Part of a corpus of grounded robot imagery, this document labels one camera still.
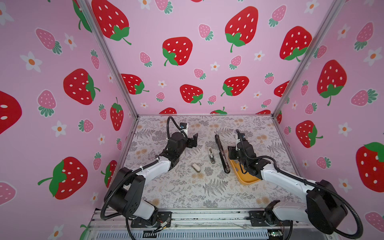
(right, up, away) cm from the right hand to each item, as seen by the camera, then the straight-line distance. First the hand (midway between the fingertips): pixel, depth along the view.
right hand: (230, 146), depth 86 cm
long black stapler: (-3, -9, +8) cm, 12 cm away
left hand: (-23, +8, 0) cm, 25 cm away
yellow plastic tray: (+7, -18, -4) cm, 19 cm away
